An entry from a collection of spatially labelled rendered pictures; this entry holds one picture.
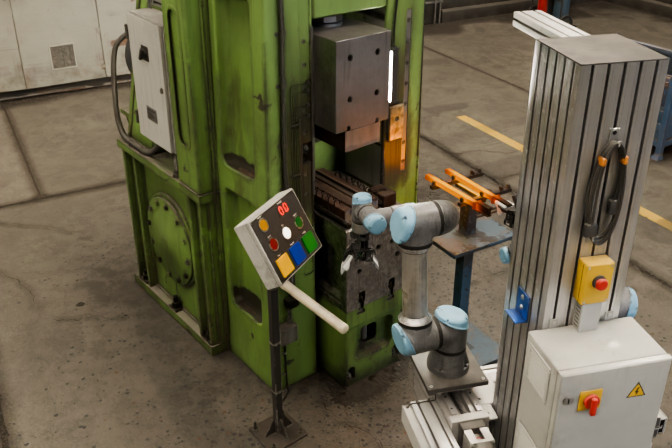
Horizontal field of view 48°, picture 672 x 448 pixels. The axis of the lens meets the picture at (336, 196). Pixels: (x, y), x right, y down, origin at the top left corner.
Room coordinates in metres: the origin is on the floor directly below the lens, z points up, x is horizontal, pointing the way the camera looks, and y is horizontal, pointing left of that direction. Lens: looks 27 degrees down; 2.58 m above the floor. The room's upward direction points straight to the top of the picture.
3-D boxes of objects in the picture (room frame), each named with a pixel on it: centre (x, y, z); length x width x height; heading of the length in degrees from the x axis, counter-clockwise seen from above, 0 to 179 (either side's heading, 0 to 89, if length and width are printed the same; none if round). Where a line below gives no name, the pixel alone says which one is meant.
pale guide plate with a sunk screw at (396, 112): (3.40, -0.28, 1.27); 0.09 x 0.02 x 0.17; 129
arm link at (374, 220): (2.50, -0.15, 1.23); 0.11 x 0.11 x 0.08; 21
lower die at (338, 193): (3.26, 0.01, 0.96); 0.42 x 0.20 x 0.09; 39
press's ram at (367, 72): (3.29, -0.02, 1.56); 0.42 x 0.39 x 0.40; 39
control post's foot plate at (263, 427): (2.69, 0.27, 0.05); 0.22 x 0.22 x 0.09; 39
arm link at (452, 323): (2.16, -0.39, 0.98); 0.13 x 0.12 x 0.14; 111
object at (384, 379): (3.06, -0.15, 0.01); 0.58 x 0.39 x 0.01; 129
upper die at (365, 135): (3.26, 0.01, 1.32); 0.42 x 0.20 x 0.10; 39
